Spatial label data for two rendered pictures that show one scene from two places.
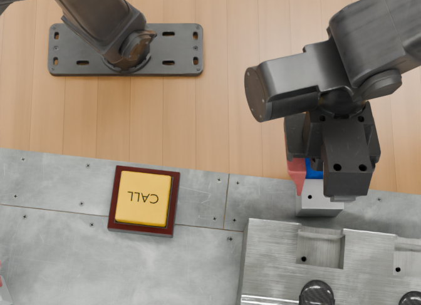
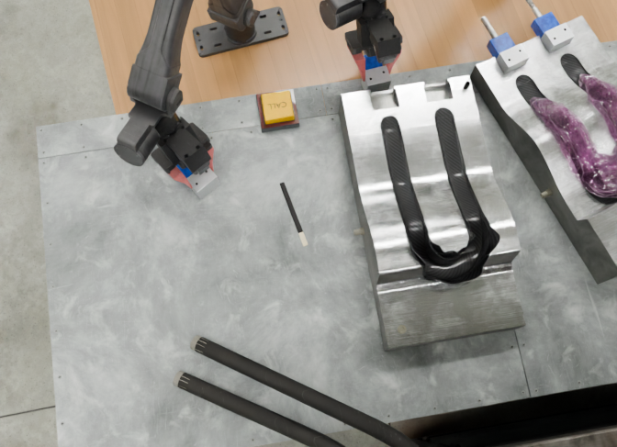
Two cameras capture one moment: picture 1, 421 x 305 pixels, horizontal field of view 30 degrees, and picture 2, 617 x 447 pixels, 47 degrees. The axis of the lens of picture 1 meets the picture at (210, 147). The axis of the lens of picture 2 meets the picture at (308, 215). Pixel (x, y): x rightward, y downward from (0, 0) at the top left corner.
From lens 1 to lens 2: 60 cm
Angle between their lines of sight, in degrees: 3
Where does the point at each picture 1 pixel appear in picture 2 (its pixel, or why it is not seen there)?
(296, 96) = (350, 8)
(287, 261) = (368, 110)
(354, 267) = (405, 104)
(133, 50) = (251, 19)
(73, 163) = (229, 102)
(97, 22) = (231, 2)
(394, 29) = not seen: outside the picture
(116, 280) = (274, 158)
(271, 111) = (339, 19)
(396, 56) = not seen: outside the picture
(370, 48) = not seen: outside the picture
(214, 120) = (303, 58)
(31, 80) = (190, 63)
